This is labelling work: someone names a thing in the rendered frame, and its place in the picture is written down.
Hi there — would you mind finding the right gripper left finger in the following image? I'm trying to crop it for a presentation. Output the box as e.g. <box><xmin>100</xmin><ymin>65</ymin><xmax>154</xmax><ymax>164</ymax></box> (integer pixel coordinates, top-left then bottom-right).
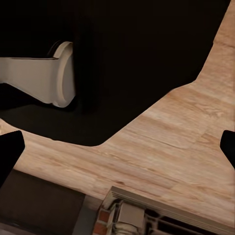
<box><xmin>0</xmin><ymin>130</ymin><xmax>25</xmax><ymax>188</ymax></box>

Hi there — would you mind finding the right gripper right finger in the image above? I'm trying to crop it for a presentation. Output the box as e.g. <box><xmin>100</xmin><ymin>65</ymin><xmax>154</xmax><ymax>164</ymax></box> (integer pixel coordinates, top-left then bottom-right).
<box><xmin>220</xmin><ymin>130</ymin><xmax>235</xmax><ymax>169</ymax></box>

